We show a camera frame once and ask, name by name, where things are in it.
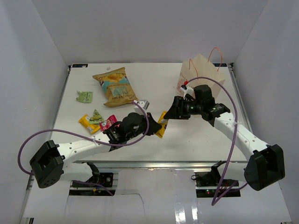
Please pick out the blue label sticker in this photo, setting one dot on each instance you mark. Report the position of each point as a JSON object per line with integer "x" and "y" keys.
{"x": 79, "y": 65}

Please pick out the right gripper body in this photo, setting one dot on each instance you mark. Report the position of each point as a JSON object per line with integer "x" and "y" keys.
{"x": 190, "y": 108}

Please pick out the light green snack packet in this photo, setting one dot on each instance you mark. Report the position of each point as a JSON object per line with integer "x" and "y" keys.
{"x": 84, "y": 96}

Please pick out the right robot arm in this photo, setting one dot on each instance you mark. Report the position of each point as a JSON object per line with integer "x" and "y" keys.
{"x": 265, "y": 163}

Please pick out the yellow snack packet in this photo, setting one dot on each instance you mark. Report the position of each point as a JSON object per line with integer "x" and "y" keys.
{"x": 92, "y": 128}

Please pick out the aluminium table frame rail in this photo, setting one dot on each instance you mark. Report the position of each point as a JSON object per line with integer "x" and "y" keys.
{"x": 186, "y": 143}

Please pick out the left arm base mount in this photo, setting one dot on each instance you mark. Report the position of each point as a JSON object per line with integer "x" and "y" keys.
{"x": 99, "y": 182}

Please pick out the green triangular snack packet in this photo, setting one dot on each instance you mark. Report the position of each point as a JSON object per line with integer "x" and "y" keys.
{"x": 96, "y": 119}

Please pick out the brown chips bag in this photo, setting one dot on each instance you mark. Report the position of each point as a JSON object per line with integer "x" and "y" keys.
{"x": 116, "y": 87}

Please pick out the beige paper bag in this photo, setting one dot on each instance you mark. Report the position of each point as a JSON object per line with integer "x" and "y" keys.
{"x": 201, "y": 67}

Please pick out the pink snack packet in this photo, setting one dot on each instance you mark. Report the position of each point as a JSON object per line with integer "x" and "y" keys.
{"x": 106, "y": 124}

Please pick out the yellow snack bar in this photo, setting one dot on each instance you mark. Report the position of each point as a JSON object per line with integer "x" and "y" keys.
{"x": 163, "y": 122}

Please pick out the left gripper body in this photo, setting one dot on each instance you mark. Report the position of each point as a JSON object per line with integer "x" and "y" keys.
{"x": 142, "y": 129}

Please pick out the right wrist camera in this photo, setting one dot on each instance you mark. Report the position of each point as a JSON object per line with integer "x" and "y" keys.
{"x": 187, "y": 91}

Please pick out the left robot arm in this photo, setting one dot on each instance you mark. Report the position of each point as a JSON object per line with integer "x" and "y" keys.
{"x": 54, "y": 162}

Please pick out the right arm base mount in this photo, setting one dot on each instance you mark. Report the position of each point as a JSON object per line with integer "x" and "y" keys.
{"x": 206, "y": 184}

